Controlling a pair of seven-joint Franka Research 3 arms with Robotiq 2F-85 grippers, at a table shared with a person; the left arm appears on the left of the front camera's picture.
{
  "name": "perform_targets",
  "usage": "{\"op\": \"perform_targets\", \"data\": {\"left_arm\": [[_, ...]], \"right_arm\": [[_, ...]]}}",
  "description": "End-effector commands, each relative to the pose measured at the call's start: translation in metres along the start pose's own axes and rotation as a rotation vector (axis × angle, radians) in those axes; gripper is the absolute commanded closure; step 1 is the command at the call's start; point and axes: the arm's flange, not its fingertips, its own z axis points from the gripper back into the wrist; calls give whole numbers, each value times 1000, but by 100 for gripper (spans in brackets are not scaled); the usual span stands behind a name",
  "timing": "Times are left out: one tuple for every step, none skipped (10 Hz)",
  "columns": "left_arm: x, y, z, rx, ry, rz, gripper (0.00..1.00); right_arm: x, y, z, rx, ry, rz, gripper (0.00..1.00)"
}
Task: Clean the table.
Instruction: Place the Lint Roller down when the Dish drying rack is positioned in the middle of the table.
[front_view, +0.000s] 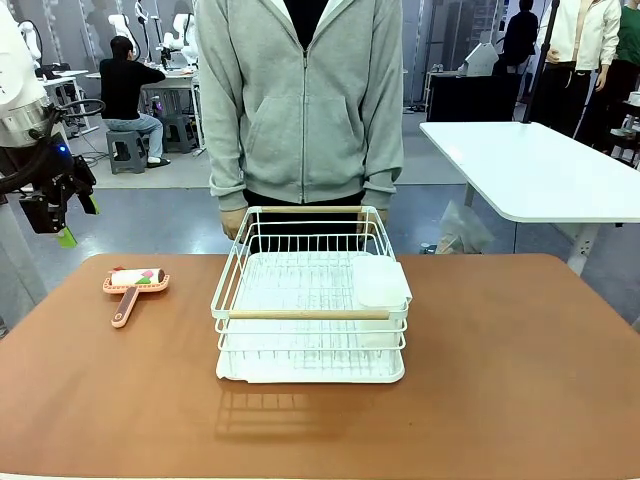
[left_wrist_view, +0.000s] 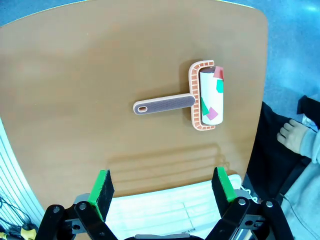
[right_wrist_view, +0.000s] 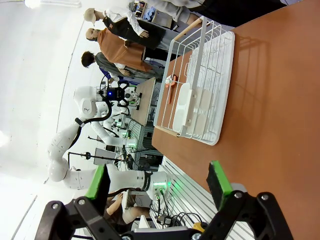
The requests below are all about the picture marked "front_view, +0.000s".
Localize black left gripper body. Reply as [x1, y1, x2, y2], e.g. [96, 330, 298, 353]
[18, 134, 98, 236]

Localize pink lint roller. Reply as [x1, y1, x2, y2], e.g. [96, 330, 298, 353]
[101, 266, 172, 330]

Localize person's right forearm grey sleeve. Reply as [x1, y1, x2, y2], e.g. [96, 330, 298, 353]
[197, 29, 250, 213]

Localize person's left forearm grey sleeve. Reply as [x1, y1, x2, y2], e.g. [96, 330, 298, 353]
[360, 29, 405, 212]

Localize person's right hand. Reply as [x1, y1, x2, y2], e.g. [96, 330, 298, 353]
[220, 206, 250, 243]

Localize person's left hand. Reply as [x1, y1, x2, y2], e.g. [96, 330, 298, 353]
[355, 207, 391, 237]

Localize grey plastic stool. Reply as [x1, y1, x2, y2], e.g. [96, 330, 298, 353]
[161, 113, 198, 155]
[105, 129, 150, 176]

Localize white background work table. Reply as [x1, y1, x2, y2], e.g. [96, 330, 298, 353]
[41, 69, 100, 137]

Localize seated person black top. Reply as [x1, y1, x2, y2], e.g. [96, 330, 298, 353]
[98, 35, 172, 169]

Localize person torso grey hoodie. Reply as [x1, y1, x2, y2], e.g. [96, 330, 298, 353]
[196, 0, 405, 254]

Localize white plastic cutlery holder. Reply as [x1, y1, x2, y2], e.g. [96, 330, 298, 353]
[350, 255, 415, 349]

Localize white drain tray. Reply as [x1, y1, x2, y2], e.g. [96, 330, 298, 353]
[215, 250, 407, 385]

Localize clear plastic bag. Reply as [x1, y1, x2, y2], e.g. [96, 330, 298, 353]
[420, 199, 496, 256]

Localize black cabinet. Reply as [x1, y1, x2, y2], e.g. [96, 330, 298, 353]
[427, 73, 519, 123]

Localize white house-shaped model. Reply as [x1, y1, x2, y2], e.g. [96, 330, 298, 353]
[458, 42, 501, 78]

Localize white side table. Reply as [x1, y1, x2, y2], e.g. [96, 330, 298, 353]
[418, 121, 640, 277]

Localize standing person black clothes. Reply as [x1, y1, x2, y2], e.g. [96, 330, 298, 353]
[501, 0, 541, 69]

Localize black tripod pole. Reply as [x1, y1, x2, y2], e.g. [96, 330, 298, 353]
[521, 0, 562, 125]

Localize standing person white jacket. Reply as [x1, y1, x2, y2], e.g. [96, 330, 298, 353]
[536, 0, 623, 139]

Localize standing person green top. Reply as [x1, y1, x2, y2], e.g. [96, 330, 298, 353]
[593, 0, 640, 154]

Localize thick black hose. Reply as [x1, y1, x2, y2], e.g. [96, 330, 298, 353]
[0, 162, 47, 197]

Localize thin black looped cable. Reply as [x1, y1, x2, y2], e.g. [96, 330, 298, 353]
[48, 98, 108, 122]

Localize white wire dish rack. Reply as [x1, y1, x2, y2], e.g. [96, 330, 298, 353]
[210, 204, 410, 382]

